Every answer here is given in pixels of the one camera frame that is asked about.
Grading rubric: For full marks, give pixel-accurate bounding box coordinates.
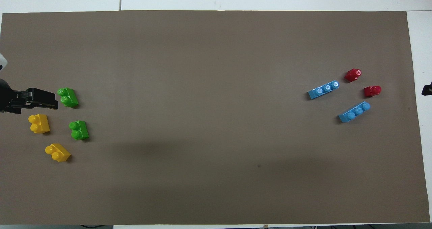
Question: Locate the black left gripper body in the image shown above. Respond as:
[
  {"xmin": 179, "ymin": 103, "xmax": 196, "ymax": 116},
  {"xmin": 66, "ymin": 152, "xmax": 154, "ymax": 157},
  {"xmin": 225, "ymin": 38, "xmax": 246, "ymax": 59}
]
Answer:
[{"xmin": 0, "ymin": 79, "xmax": 28, "ymax": 114}]

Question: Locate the green two-stud toy block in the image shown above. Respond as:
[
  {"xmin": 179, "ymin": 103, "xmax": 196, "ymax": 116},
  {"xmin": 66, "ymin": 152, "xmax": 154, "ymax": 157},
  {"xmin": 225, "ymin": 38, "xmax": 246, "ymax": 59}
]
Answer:
[
  {"xmin": 69, "ymin": 120, "xmax": 89, "ymax": 141},
  {"xmin": 57, "ymin": 87, "xmax": 79, "ymax": 108}
]

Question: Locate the blue three-stud toy block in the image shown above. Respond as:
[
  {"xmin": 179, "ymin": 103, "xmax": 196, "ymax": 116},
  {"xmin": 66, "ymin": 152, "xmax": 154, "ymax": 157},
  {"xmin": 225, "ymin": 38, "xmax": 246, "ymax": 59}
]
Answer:
[
  {"xmin": 308, "ymin": 80, "xmax": 340, "ymax": 100},
  {"xmin": 338, "ymin": 102, "xmax": 371, "ymax": 123}
]

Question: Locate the yellow two-stud toy block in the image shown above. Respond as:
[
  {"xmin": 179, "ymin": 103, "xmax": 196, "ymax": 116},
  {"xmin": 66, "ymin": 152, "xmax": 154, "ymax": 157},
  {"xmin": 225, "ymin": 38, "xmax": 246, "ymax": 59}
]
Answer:
[
  {"xmin": 45, "ymin": 143, "xmax": 72, "ymax": 163},
  {"xmin": 28, "ymin": 114, "xmax": 50, "ymax": 134}
]

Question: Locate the red one-stud toy block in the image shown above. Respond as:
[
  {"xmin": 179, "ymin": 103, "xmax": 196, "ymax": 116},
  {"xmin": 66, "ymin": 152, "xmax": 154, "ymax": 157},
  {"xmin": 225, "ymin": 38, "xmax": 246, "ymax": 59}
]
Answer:
[
  {"xmin": 344, "ymin": 68, "xmax": 362, "ymax": 83},
  {"xmin": 363, "ymin": 86, "xmax": 382, "ymax": 98}
]

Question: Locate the brown paper table mat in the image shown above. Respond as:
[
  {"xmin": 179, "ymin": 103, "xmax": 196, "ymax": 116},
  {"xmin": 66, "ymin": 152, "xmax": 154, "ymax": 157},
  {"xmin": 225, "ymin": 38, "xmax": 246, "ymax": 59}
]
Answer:
[{"xmin": 0, "ymin": 10, "xmax": 431, "ymax": 225}]

